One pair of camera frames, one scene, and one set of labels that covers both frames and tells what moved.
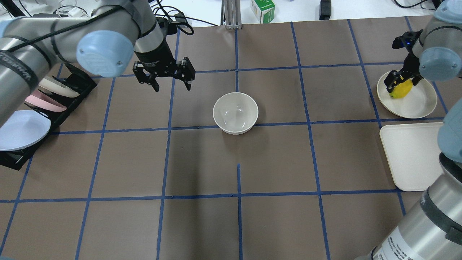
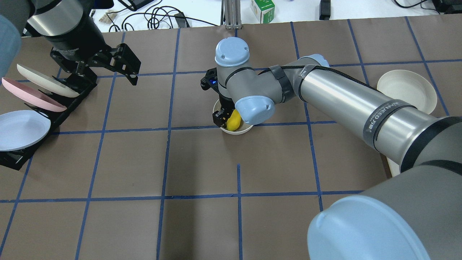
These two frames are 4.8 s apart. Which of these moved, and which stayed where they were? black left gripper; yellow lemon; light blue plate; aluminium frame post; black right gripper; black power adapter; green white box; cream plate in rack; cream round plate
Moved: yellow lemon; black right gripper; black left gripper
Stayed: green white box; cream round plate; aluminium frame post; cream plate in rack; black power adapter; light blue plate
